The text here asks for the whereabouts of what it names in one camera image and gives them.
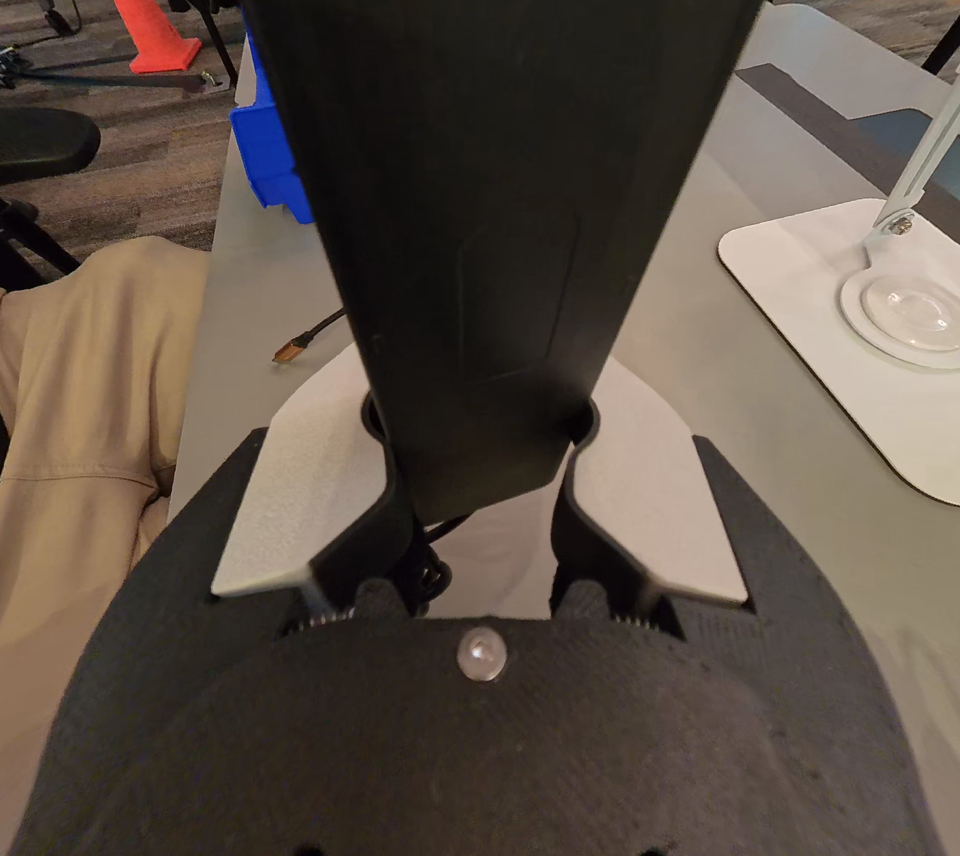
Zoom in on black usb cable copper plug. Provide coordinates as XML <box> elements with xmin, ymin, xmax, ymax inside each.
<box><xmin>271</xmin><ymin>308</ymin><xmax>348</xmax><ymax>367</ymax></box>

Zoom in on black office chair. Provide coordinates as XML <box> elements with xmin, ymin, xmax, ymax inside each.
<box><xmin>0</xmin><ymin>106</ymin><xmax>102</xmax><ymax>291</ymax></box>

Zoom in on white desk stand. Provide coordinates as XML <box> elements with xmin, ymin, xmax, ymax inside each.
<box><xmin>716</xmin><ymin>64</ymin><xmax>960</xmax><ymax>506</ymax></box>

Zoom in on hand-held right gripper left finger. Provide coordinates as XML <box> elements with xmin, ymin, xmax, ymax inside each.
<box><xmin>211</xmin><ymin>344</ymin><xmax>415</xmax><ymax>611</ymax></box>

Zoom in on blue plastic bin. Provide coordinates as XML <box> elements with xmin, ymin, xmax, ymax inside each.
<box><xmin>228</xmin><ymin>8</ymin><xmax>316</xmax><ymax>227</ymax></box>

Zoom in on thin black cable loop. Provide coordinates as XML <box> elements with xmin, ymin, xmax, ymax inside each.
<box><xmin>408</xmin><ymin>511</ymin><xmax>481</xmax><ymax>607</ymax></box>

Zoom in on dark grey strip mat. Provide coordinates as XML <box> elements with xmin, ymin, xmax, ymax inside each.
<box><xmin>735</xmin><ymin>62</ymin><xmax>960</xmax><ymax>212</ymax></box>

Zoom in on person's beige trouser leg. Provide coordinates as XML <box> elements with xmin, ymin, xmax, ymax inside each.
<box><xmin>0</xmin><ymin>235</ymin><xmax>211</xmax><ymax>827</ymax></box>

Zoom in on black floor stand bar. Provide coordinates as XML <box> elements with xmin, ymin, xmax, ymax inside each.
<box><xmin>0</xmin><ymin>64</ymin><xmax>235</xmax><ymax>95</ymax></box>

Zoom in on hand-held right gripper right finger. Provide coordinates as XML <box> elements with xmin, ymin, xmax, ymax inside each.
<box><xmin>549</xmin><ymin>355</ymin><xmax>753</xmax><ymax>619</ymax></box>

